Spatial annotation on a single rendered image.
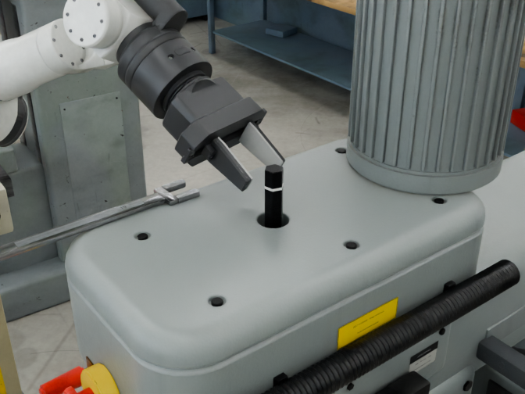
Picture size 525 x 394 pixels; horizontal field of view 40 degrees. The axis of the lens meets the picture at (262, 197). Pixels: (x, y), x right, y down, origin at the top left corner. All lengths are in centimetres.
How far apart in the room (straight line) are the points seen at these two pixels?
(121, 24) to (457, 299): 50
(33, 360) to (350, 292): 293
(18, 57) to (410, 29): 48
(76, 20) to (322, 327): 43
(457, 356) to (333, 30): 613
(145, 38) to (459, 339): 57
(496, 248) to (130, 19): 58
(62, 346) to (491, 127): 298
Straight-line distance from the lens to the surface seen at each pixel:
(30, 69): 95
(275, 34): 713
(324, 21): 714
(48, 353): 362
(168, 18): 84
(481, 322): 106
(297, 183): 90
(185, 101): 80
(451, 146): 87
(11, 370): 305
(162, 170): 507
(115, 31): 85
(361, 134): 91
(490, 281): 91
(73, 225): 82
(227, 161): 78
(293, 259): 75
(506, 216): 114
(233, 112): 81
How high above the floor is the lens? 232
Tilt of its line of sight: 30 degrees down
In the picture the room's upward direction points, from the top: straight up
